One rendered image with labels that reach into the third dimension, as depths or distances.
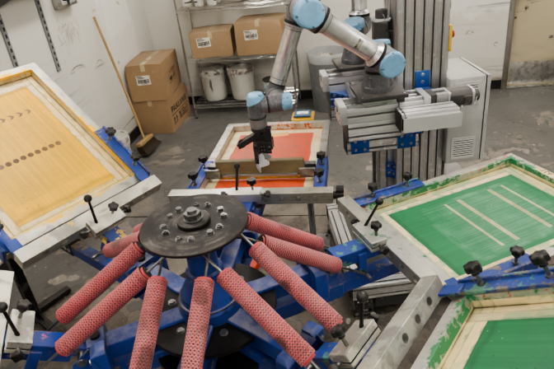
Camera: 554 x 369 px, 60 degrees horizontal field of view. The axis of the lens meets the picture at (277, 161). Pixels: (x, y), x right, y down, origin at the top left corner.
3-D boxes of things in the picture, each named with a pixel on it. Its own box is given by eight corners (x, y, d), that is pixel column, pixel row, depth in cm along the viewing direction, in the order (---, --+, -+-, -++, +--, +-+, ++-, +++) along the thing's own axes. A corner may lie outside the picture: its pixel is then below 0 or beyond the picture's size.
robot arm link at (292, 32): (288, -13, 204) (258, 95, 223) (293, -11, 194) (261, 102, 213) (313, -6, 207) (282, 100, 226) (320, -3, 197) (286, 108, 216)
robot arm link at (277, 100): (288, 86, 212) (263, 90, 211) (292, 94, 202) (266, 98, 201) (289, 103, 215) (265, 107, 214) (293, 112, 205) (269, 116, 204)
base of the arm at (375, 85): (389, 81, 232) (389, 62, 228) (398, 91, 219) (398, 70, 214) (358, 86, 232) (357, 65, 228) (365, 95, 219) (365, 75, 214)
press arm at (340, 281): (518, 218, 190) (519, 205, 187) (530, 226, 185) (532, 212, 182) (218, 330, 154) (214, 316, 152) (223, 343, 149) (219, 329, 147)
